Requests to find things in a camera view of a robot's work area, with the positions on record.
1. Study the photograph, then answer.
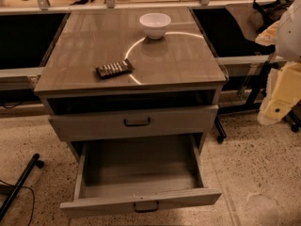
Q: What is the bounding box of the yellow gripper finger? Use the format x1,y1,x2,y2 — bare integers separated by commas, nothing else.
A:
257,62,301,125
255,21,279,46

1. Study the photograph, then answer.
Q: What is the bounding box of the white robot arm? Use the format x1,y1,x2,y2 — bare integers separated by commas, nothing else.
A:
255,0,301,125

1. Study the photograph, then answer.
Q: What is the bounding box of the wooden drawer cabinet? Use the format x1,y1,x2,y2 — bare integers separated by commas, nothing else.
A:
35,8,226,155

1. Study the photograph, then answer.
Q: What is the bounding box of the open middle drawer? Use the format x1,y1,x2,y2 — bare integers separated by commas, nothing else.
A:
60,134,221,218

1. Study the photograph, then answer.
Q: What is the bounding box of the closed top drawer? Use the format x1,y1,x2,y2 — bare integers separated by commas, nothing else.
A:
49,105,218,142

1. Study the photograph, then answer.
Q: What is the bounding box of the black headset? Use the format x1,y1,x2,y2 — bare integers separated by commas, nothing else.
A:
253,0,293,32

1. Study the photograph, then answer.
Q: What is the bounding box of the side table with black stand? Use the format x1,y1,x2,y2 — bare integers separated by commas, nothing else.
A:
214,2,301,144

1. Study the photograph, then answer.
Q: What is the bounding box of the white ceramic bowl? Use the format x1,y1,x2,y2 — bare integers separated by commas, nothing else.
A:
139,13,171,40

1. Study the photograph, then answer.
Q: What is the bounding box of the black stand leg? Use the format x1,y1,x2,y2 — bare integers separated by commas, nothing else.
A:
0,153,44,220

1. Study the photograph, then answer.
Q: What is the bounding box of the black top drawer handle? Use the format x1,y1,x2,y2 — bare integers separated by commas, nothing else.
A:
123,117,151,127

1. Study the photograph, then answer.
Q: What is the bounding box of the black drawer handle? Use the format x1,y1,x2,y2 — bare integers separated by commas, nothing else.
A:
133,201,159,214
123,117,151,127

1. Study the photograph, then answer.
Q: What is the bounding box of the black middle drawer handle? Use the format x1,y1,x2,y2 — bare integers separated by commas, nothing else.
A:
133,201,159,214

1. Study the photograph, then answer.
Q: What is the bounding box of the black floor cable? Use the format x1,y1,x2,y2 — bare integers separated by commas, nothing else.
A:
0,179,36,226

